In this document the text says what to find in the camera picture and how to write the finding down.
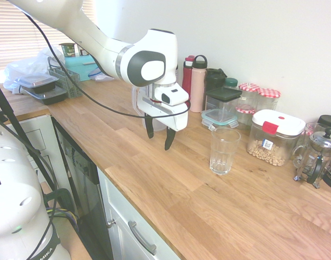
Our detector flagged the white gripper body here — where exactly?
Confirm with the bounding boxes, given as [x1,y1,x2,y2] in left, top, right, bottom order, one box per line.
[136,85,190,133]

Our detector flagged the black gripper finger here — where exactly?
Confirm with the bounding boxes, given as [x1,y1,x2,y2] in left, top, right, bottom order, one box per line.
[144,113,155,140]
[164,126,177,152]

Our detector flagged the clear pitcher with blue lid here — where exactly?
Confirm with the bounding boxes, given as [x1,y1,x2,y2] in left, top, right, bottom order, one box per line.
[131,86,168,133]

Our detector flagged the red water bottle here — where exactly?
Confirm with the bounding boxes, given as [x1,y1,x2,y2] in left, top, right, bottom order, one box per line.
[181,55,196,100]

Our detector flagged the pink bottle with black cap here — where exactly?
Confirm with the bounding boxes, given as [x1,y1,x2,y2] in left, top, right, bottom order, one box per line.
[189,55,209,113]

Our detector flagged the glass container with teal lid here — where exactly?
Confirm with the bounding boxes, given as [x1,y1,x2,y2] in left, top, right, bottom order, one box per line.
[200,108,239,130]

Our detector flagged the clear drinking glass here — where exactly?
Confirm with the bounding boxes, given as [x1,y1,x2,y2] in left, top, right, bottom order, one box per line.
[209,127,241,176]

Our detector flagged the black shaker bottle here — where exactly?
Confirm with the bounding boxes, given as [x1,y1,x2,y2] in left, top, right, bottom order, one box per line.
[204,68,228,94]

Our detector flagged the square container with black lid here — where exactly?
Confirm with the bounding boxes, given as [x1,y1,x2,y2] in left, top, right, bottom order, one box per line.
[205,87,243,121]

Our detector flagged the jar with green lid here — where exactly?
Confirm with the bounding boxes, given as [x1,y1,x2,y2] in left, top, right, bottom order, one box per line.
[223,77,239,92]

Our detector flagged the clear zip bag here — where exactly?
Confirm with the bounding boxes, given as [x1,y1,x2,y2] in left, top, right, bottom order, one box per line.
[88,69,116,82]

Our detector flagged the small jar red checked lid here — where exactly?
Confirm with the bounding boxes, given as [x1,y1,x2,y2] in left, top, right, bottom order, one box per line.
[235,105,257,129]

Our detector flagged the steel dishwasher front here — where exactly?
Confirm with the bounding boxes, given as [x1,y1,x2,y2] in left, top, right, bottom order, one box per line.
[51,116,114,260]

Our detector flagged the white cabinet front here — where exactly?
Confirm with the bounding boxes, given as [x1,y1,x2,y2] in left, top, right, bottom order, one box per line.
[96,166,182,260]

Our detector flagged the tall jar red checked lid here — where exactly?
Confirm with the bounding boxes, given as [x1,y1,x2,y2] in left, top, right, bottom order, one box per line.
[256,88,282,114]
[237,82,261,109]

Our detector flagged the grey cutlery basket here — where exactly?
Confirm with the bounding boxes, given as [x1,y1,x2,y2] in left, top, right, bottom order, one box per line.
[48,56,83,99]

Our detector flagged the teal box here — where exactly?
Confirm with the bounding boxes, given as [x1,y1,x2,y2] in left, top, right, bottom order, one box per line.
[64,54,106,81]

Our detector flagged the cereal container with white lid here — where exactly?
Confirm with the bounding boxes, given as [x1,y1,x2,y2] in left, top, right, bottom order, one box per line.
[245,109,307,167]

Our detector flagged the green clamp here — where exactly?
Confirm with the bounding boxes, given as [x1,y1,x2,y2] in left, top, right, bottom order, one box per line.
[44,188,74,215]

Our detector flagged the green paper cup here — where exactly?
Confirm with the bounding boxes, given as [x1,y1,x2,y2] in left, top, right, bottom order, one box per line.
[59,42,76,58]

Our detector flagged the white plastic bag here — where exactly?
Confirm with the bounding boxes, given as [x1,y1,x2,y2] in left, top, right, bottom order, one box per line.
[3,45,66,94]

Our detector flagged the clear glass jar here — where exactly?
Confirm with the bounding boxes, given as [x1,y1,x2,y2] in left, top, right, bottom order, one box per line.
[303,122,327,152]

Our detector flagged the glass French press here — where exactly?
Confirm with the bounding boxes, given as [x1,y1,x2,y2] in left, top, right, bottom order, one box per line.
[291,126,331,189]

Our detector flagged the beige window blinds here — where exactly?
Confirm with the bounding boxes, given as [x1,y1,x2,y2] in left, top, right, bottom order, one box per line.
[0,0,97,73]

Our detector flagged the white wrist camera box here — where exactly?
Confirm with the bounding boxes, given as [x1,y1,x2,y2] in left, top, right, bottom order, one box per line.
[154,86,190,107]

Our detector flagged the black camera cable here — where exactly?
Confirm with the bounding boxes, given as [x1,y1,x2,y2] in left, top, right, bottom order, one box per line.
[20,9,192,120]

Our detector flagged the metal cabinet handle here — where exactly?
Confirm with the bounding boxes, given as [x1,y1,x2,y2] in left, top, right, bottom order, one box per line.
[127,220,157,255]

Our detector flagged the coloured wire bundle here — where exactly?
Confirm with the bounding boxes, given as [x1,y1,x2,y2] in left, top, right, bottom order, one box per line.
[46,207,79,231]

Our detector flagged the black camera stand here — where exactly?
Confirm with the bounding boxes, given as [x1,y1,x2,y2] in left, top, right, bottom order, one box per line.
[0,75,59,192]

